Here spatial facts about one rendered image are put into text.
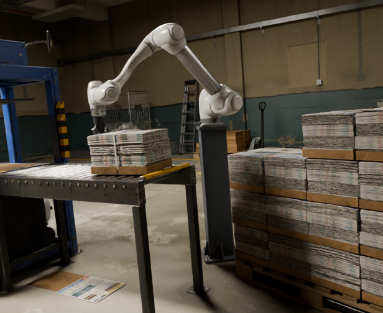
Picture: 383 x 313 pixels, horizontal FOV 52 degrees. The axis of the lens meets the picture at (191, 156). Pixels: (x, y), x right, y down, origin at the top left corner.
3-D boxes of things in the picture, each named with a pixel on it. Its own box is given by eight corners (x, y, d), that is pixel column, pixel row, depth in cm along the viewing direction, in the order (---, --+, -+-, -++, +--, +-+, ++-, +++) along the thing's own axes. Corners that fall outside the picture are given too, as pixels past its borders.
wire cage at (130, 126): (153, 155, 1047) (148, 90, 1027) (133, 159, 978) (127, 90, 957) (119, 155, 1111) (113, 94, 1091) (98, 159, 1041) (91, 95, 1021)
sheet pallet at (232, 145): (255, 153, 919) (253, 128, 912) (240, 158, 849) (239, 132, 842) (210, 153, 982) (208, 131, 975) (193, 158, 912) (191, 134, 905)
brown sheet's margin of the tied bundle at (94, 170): (142, 166, 245) (141, 159, 244) (113, 174, 219) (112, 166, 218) (120, 166, 252) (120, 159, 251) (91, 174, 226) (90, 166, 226)
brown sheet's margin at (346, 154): (341, 148, 231) (341, 141, 230) (391, 149, 208) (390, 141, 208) (301, 156, 208) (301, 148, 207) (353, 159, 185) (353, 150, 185)
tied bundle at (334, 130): (341, 149, 231) (339, 110, 228) (392, 151, 208) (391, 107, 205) (302, 158, 208) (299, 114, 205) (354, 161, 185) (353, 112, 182)
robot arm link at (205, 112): (212, 117, 301) (211, 88, 298) (227, 117, 286) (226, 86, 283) (195, 119, 292) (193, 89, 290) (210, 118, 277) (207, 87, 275)
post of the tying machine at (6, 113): (34, 244, 367) (12, 76, 349) (26, 247, 360) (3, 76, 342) (28, 243, 372) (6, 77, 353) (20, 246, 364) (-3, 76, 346)
